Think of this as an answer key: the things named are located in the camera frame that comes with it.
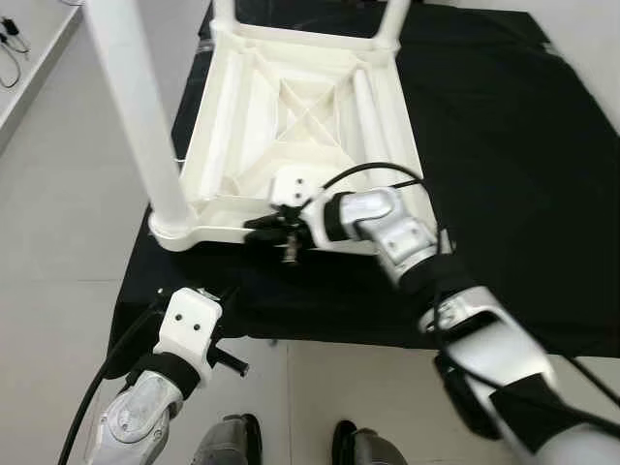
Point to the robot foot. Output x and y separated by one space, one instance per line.
373 446
228 441

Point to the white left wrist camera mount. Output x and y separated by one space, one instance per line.
189 325

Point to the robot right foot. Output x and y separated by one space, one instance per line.
373 446

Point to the black plug adapter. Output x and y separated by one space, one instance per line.
15 39

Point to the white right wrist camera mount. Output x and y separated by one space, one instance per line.
291 186

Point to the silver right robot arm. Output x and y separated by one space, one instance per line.
387 228

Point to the black tablecloth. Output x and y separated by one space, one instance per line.
513 194

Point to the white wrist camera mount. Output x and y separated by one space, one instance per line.
189 325
291 186

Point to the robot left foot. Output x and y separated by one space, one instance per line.
228 441

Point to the white plastic children table top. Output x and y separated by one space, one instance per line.
252 126

